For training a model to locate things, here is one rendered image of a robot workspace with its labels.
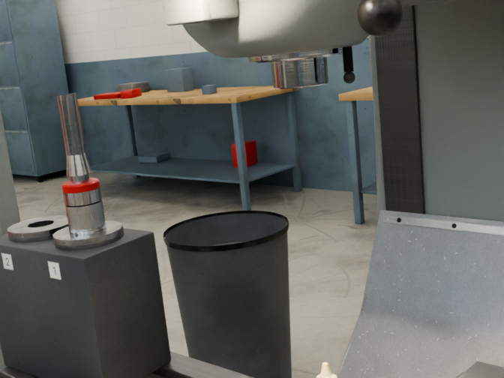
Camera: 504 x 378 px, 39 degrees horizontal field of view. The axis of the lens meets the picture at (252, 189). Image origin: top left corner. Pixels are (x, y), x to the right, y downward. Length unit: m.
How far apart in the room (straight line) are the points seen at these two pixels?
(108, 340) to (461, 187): 0.50
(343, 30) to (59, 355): 0.60
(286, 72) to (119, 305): 0.44
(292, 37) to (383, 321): 0.56
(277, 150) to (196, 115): 0.99
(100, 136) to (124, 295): 7.08
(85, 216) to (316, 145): 5.05
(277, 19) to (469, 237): 0.53
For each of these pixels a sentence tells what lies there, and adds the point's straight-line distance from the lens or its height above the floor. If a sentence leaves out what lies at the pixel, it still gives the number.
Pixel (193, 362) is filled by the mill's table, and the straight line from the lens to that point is 1.01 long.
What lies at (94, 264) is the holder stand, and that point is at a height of 1.08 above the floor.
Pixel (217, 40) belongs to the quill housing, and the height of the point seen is 1.33.
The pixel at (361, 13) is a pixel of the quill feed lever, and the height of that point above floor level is 1.33.
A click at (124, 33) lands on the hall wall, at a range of 7.43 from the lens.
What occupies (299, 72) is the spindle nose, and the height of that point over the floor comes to 1.29.
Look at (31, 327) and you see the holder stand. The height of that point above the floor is 0.98.
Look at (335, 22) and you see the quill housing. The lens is 0.55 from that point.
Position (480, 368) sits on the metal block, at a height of 1.04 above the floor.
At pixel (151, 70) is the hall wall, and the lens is 7.16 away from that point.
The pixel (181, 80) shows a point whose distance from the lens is 6.40.
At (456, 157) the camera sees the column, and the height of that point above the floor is 1.14.
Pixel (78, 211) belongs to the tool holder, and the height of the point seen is 1.13.
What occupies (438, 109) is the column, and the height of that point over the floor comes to 1.20.
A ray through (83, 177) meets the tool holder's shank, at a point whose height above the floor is 1.17.
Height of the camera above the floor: 1.33
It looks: 12 degrees down
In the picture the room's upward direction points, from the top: 6 degrees counter-clockwise
